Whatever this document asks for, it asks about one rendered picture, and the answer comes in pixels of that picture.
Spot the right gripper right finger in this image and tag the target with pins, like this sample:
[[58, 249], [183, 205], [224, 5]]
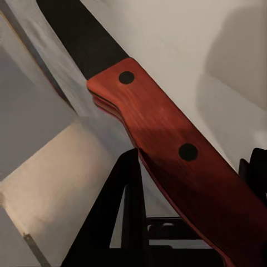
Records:
[[258, 165]]

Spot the parer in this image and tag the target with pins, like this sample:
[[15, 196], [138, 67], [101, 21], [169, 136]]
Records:
[[205, 188]]

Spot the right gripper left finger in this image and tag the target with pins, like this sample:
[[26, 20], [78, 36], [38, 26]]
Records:
[[91, 247]]

